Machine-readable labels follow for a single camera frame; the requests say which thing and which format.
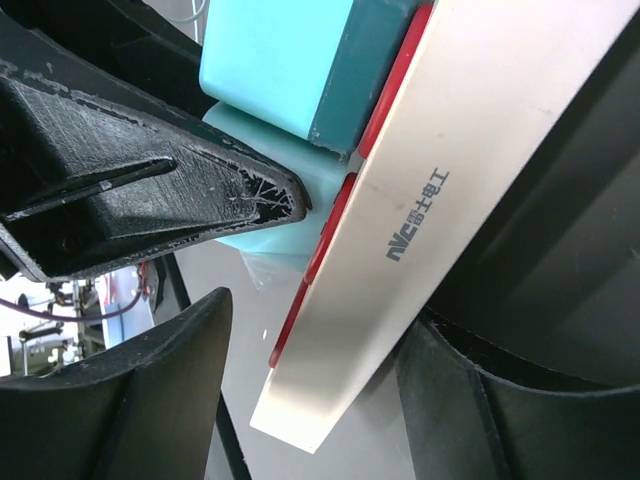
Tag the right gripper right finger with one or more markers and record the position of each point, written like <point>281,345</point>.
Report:
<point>474,411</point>

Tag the beige red power strip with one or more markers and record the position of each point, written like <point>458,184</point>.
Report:
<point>485,83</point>

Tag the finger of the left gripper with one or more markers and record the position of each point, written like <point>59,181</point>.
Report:
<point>133,42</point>
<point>89,184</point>

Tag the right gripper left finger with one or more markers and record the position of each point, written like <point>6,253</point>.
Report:
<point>144,409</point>

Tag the turquoise usb charger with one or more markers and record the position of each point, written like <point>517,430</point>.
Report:
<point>314,69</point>

